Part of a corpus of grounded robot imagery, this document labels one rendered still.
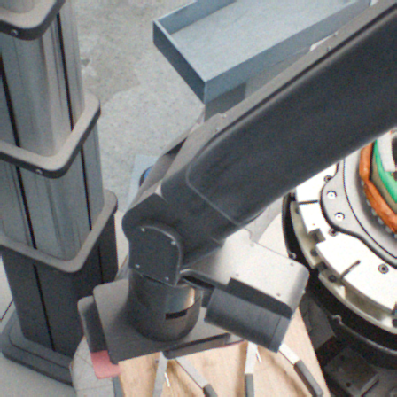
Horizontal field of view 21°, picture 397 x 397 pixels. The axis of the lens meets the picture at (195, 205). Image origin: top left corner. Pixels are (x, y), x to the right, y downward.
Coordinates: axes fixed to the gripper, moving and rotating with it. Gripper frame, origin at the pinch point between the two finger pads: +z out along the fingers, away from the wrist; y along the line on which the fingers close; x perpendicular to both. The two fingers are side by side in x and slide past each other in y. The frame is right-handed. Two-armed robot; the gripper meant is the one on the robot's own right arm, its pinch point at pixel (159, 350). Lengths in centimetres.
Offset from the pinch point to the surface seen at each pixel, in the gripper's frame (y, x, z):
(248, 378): 8.2, -2.3, 6.9
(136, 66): 30, 115, 119
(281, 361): 12.5, -0.6, 9.8
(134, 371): -1.5, 2.3, 10.3
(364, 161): 25.7, 15.3, 3.0
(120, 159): 20, 90, 119
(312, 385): 13.8, -4.5, 6.7
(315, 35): 30, 39, 13
